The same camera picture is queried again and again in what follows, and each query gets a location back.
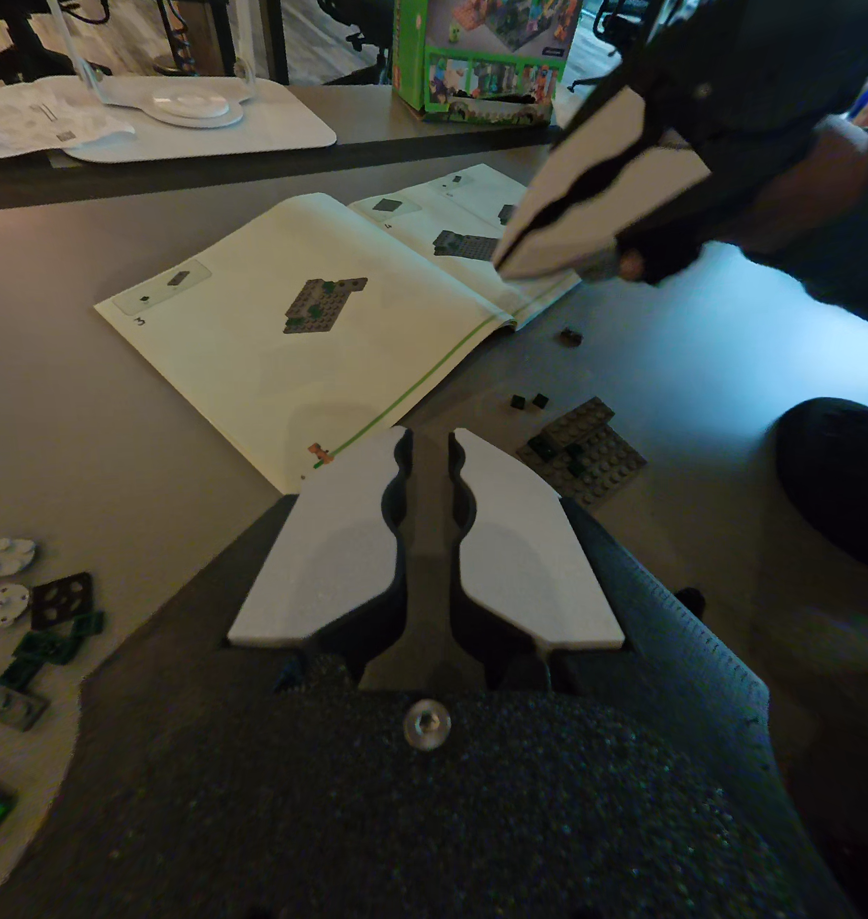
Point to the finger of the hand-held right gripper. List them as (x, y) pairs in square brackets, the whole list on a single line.
[(620, 208), (592, 143)]

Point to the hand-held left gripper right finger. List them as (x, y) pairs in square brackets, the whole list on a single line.
[(534, 567)]

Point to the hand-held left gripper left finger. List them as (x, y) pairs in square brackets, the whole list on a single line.
[(319, 560)]

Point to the grey brick plate assembly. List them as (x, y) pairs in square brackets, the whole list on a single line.
[(606, 467)]

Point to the dark-edged grey desk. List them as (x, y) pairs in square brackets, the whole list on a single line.
[(362, 108)]

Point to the person's right hand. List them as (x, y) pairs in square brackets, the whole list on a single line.
[(800, 194)]

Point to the black office chair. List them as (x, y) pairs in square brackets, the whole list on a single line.
[(599, 64), (355, 36)]

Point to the green toy set box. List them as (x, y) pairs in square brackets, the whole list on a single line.
[(477, 79)]

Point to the small dark brown brick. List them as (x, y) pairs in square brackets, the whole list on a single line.
[(570, 336)]

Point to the small dark green brick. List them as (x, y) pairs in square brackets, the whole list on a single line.
[(541, 400), (520, 403)]

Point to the open instruction booklet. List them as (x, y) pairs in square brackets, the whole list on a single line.
[(226, 373)]

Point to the green brick plate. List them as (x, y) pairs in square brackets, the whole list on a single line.
[(46, 646), (88, 623)]

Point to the black square plate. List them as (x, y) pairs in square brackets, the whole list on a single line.
[(62, 599)]

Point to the white round brick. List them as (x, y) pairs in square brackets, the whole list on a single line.
[(7, 556), (3, 605)]

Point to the white monitor stand base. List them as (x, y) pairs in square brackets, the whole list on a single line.
[(276, 122)]

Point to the black table leg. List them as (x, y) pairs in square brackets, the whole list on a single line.
[(274, 43)]

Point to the white paper sheet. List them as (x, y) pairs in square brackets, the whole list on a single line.
[(32, 122)]

